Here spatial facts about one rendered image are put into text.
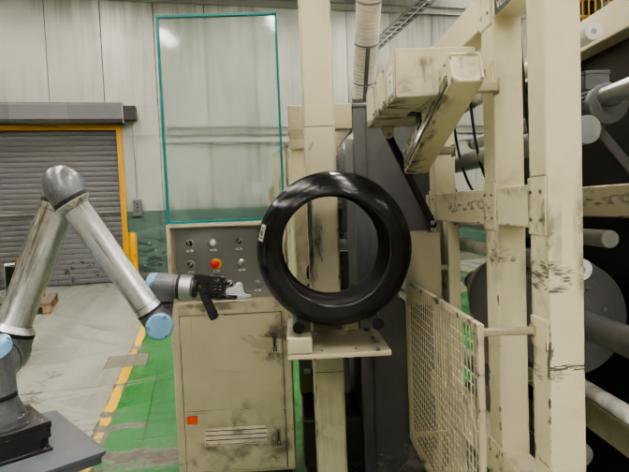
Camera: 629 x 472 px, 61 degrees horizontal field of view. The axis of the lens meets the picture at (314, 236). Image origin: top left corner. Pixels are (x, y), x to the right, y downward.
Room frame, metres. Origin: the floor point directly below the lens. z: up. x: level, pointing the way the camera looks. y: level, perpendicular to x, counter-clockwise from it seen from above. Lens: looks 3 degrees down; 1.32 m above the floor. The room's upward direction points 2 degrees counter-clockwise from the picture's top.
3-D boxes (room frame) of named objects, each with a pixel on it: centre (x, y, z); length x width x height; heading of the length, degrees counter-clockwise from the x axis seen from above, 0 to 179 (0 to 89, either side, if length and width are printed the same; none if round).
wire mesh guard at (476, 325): (1.81, -0.40, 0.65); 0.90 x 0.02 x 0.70; 2
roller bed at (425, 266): (2.26, -0.44, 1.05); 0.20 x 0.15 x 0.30; 2
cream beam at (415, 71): (1.91, -0.37, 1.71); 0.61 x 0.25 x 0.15; 2
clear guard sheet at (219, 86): (2.47, 0.41, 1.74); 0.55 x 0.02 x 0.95; 92
